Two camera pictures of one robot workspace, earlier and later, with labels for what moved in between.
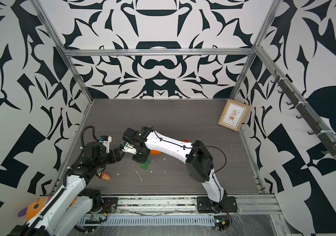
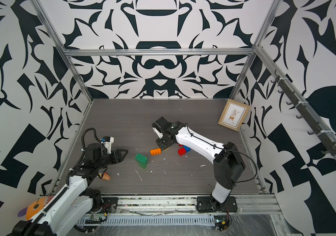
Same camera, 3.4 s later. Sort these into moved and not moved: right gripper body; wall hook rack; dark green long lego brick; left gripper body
Moved: right gripper body
Not moved: left gripper body; wall hook rack; dark green long lego brick
